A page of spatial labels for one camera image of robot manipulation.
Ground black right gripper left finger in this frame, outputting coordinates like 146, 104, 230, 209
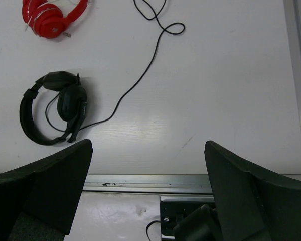
0, 139, 93, 240

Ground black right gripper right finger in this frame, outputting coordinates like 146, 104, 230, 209
204, 141, 301, 240

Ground black headphone cable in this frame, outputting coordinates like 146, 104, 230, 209
45, 0, 186, 132

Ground black headphones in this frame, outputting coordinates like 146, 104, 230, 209
19, 71, 87, 146

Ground red headphones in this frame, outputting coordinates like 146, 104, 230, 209
22, 0, 88, 39

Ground aluminium front rail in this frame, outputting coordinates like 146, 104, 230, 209
80, 174, 212, 195

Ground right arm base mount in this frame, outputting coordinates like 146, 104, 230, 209
145, 195, 223, 240

